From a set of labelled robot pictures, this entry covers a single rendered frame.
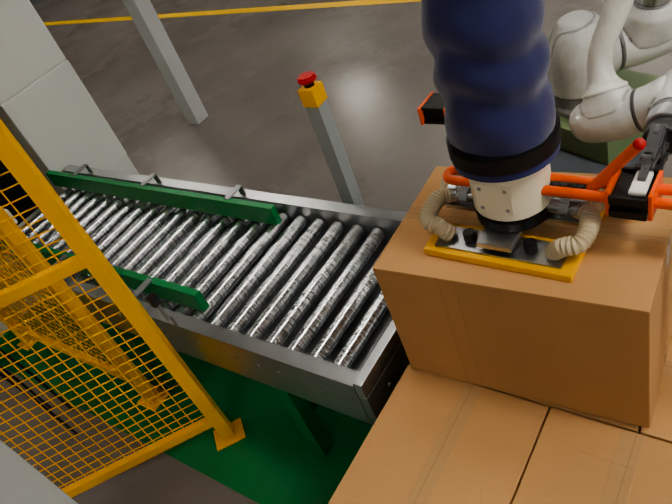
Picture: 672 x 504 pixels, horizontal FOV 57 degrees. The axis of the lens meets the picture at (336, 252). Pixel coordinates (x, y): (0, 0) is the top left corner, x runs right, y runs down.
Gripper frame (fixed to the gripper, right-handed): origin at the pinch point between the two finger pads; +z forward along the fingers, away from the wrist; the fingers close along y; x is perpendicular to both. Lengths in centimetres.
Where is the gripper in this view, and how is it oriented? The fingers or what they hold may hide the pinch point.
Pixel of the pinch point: (640, 192)
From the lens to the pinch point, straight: 133.0
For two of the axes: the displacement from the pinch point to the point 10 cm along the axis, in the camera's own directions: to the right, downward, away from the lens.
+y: 3.1, 7.1, 6.3
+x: -8.0, -1.6, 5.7
